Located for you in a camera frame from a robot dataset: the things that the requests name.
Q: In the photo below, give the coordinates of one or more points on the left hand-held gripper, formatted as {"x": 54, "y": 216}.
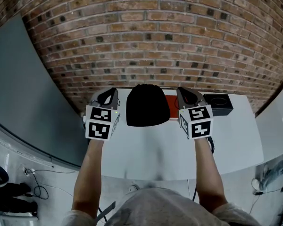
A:
{"x": 99, "y": 123}

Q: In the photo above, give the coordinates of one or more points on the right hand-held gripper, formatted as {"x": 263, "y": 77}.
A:
{"x": 200, "y": 123}

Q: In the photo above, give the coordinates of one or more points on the person's left forearm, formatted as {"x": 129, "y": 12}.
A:
{"x": 88, "y": 173}

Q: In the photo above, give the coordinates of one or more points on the person's right forearm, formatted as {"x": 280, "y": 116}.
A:
{"x": 208, "y": 173}

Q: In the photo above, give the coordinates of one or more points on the red book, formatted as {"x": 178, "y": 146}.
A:
{"x": 172, "y": 107}

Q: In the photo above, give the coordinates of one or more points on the black square box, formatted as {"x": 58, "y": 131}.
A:
{"x": 220, "y": 103}

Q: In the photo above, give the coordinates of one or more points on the white arched cabinet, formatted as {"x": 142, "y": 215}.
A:
{"x": 273, "y": 131}

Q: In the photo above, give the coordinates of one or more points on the person's left shoe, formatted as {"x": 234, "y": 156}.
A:
{"x": 133, "y": 188}

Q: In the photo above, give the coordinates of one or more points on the person's grey t-shirt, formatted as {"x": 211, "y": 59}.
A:
{"x": 160, "y": 208}

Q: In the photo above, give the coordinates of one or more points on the dark green plant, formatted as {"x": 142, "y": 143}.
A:
{"x": 276, "y": 173}

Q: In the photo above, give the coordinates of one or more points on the black floor equipment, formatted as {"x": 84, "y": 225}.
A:
{"x": 21, "y": 199}

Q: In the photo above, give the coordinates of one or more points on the white metal shelf rack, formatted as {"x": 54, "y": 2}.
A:
{"x": 14, "y": 219}

